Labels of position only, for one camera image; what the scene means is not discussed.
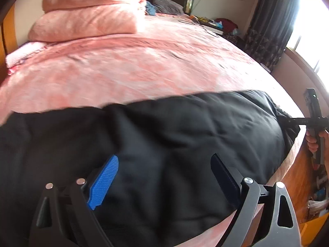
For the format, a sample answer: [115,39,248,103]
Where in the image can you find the dark red cloth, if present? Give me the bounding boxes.
[215,18,238,33]

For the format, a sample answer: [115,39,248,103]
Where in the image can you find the folded pink quilt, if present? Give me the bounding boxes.
[28,0,147,42]

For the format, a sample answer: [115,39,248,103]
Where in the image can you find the blue cloth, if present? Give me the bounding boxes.
[146,1,156,16]

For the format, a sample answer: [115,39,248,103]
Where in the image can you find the cluttered white nightstand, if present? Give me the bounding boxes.
[190,16,224,36]

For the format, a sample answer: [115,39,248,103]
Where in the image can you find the white pink striped cloth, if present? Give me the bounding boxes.
[6,42,48,69]

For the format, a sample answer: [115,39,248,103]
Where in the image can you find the black pants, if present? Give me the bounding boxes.
[1,90,300,246]

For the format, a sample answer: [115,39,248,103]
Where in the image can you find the pink bed cover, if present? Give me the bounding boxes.
[0,14,307,247]

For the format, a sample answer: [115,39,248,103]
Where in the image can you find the person's right hand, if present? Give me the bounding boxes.
[306,129,329,170]

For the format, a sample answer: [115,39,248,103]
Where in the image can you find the window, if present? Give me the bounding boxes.
[287,0,328,89]

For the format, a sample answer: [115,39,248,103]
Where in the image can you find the dark patterned curtain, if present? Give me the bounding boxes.
[244,0,299,71]

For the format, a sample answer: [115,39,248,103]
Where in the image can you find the grey pillow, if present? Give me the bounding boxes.
[152,0,184,15]

